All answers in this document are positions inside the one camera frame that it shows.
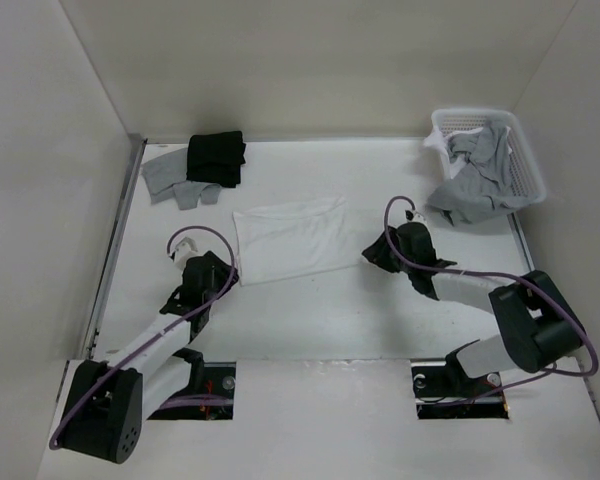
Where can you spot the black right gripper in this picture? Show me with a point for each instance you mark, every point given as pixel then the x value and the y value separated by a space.
pixel 377 253

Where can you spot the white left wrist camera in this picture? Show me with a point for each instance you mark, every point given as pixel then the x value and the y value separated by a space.
pixel 183 251

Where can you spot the black folded tank top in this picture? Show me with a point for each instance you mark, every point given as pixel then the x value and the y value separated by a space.
pixel 216 158

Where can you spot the white tank top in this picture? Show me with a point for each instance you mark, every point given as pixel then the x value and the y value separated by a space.
pixel 295 239

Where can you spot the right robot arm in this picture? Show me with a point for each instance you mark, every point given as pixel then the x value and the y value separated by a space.
pixel 516 345

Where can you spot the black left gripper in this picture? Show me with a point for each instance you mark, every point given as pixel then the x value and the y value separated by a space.
pixel 224 274

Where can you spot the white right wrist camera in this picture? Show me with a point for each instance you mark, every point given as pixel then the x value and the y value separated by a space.
pixel 413 216

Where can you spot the white garment in basket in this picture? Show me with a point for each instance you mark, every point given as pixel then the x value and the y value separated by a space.
pixel 438 142

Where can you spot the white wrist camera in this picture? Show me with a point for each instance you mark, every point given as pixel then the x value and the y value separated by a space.
pixel 183 251
pixel 413 216

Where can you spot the grey crumpled tank top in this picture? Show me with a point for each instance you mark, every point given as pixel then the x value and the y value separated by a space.
pixel 484 188

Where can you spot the left metal table rail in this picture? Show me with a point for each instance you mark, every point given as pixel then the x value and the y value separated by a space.
pixel 93 325

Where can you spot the grey folded tank top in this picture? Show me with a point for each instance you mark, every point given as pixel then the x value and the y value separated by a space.
pixel 166 178

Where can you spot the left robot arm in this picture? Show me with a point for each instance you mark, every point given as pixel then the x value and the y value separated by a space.
pixel 110 399

